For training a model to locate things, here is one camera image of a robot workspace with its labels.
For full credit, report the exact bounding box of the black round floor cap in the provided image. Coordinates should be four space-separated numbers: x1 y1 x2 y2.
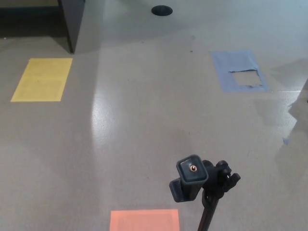
151 5 173 16

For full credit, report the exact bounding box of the dark furniture side panel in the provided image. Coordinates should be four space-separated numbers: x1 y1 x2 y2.
57 0 86 53

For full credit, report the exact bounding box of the black telescopic phone stand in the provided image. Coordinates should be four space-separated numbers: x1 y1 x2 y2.
169 155 241 231

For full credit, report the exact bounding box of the orange rectangular floor marker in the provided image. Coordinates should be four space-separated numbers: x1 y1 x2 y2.
110 209 180 231

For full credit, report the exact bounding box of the yellow rectangular floor marker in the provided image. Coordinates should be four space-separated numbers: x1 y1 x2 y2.
10 58 73 103

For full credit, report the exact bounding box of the torn blue tape floor marker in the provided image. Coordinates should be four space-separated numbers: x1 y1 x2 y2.
211 50 270 93

